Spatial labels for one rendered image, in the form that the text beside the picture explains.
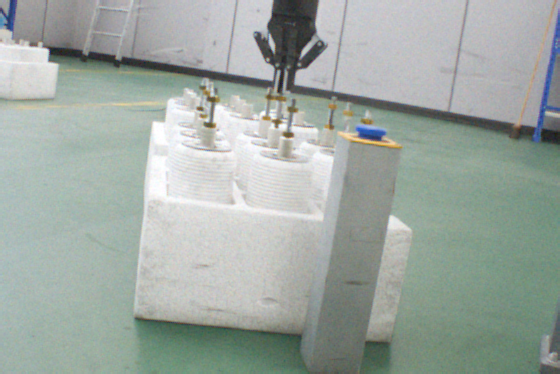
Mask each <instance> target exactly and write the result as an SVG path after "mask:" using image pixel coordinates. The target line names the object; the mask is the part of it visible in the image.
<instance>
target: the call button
mask: <svg viewBox="0 0 560 374"><path fill-rule="evenodd" d="M355 131H356V132H358V133H357V137H361V138H365V139H370V140H378V141H382V140H383V136H386V135H387V134H386V130H385V129H382V128H379V127H374V126H366V125H357V126H356V127H355Z"/></svg>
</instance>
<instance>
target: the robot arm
mask: <svg viewBox="0 0 560 374"><path fill-rule="evenodd" d="M318 5H319V0H273V4H272V10H271V18H270V20H269V21H268V23H267V27H266V28H264V29H262V30H261V31H255V32H254V33H253V36H254V38H255V40H256V43H257V45H258V47H259V49H260V51H261V53H262V55H263V57H264V59H265V62H266V63H269V64H271V65H272V66H273V67H274V75H273V81H272V88H273V89H274V93H278V94H279V90H280V88H282V90H281V94H284V95H289V93H290V91H292V90H293V87H295V85H294V79H295V73H296V72H297V71H300V70H306V69H308V68H309V67H310V65H311V64H312V63H313V62H314V61H315V60H316V59H317V58H318V57H319V56H320V55H321V54H322V53H323V52H324V51H325V50H326V49H327V48H328V43H327V41H324V40H323V39H322V38H321V37H320V36H319V35H318V34H316V33H317V29H316V25H315V21H316V16H317V10H318ZM269 34H270V35H271V38H272V40H273V42H274V44H275V50H274V52H273V50H272V48H271V46H270V44H269V42H268V41H269V40H270V36H269ZM311 39H313V41H312V43H311V49H310V50H309V51H308V52H307V53H306V54H305V55H304V56H302V57H301V58H300V56H301V52H302V49H303V48H304V47H305V46H306V45H307V44H308V43H309V42H310V40H311ZM274 53H275V54H274ZM299 58H300V59H299ZM285 68H286V71H285V70H284V69H285Z"/></svg>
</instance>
